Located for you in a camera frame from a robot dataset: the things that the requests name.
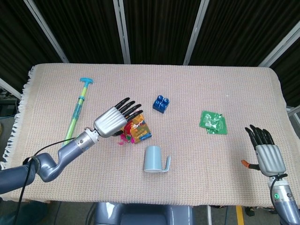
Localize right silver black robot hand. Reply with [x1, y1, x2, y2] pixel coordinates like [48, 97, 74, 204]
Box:
[240, 124, 287, 176]

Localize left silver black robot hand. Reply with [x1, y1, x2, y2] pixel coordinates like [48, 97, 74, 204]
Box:
[93, 97, 143, 138]

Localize colourful feather shuttlecock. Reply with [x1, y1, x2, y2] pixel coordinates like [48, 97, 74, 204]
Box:
[117, 123, 136, 146]

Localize orange printed carton box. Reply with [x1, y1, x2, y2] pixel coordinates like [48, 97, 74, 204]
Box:
[121, 113, 152, 144]

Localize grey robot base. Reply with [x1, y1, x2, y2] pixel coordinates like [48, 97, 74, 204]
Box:
[92, 202, 194, 225]

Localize blue green toy water pump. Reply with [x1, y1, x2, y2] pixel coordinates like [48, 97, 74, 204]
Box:
[61, 77, 95, 148]

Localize blue toy building block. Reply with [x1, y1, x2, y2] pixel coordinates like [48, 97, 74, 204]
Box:
[152, 94, 171, 115]

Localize green foil sachet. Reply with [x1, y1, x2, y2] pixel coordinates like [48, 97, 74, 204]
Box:
[206, 116, 228, 135]
[199, 110, 223, 132]

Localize light blue plastic cup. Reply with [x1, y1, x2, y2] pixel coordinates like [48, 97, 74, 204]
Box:
[143, 145, 172, 174]

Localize beige woven tablecloth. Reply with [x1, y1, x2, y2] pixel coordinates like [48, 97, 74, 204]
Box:
[0, 63, 300, 208]

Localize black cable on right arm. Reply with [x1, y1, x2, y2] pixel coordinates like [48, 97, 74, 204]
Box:
[269, 173, 288, 207]

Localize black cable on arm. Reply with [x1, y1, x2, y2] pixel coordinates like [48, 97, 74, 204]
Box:
[269, 173, 288, 207]
[16, 137, 82, 225]

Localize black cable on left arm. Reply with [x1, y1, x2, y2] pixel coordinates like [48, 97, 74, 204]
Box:
[16, 137, 82, 225]

